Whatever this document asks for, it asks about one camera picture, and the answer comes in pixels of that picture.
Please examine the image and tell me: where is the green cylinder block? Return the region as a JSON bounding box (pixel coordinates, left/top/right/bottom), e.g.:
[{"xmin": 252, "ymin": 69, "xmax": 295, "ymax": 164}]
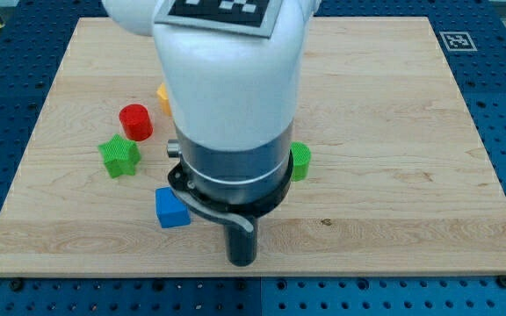
[{"xmin": 291, "ymin": 141, "xmax": 311, "ymax": 182}]

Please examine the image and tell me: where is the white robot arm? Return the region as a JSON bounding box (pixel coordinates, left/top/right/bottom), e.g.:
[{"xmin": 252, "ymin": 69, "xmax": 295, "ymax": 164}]
[{"xmin": 103, "ymin": 0, "xmax": 320, "ymax": 266}]

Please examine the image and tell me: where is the green star block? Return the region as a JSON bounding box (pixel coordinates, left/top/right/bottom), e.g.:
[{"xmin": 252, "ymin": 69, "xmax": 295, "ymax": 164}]
[{"xmin": 98, "ymin": 134, "xmax": 141, "ymax": 178}]

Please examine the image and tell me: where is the black cylindrical probe tip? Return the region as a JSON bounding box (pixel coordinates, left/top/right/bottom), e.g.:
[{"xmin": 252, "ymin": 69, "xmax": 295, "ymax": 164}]
[{"xmin": 224, "ymin": 217, "xmax": 258, "ymax": 267}]

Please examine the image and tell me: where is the blue cube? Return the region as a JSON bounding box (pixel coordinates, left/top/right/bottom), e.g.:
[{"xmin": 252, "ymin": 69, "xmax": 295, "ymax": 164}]
[{"xmin": 155, "ymin": 187, "xmax": 191, "ymax": 228}]

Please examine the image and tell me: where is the grey and black tool flange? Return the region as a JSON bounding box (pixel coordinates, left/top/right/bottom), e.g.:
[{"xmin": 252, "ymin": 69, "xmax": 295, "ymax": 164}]
[{"xmin": 167, "ymin": 125, "xmax": 293, "ymax": 218}]

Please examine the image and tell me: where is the wooden board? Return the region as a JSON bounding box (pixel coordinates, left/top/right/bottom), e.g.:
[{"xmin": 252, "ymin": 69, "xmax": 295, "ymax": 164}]
[{"xmin": 0, "ymin": 18, "xmax": 506, "ymax": 278}]

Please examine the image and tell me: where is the fiducial marker on arm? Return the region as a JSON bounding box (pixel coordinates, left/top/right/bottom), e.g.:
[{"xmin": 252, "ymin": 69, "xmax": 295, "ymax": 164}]
[{"xmin": 154, "ymin": 0, "xmax": 283, "ymax": 39}]

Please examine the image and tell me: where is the red cylinder block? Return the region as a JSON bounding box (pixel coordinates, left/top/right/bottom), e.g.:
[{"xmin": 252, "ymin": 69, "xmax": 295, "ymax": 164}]
[{"xmin": 119, "ymin": 104, "xmax": 153, "ymax": 141}]

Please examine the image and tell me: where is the orange block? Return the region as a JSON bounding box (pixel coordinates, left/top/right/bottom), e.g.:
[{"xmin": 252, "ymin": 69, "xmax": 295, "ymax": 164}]
[{"xmin": 156, "ymin": 83, "xmax": 172, "ymax": 117}]

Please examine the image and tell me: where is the fiducial marker on table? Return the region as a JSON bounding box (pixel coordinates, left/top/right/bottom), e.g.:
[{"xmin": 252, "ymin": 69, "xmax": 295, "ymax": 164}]
[{"xmin": 439, "ymin": 32, "xmax": 477, "ymax": 52}]

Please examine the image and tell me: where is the grey curved cable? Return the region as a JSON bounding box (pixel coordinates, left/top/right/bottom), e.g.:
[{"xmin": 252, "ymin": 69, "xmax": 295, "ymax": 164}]
[{"xmin": 170, "ymin": 186, "xmax": 255, "ymax": 233}]

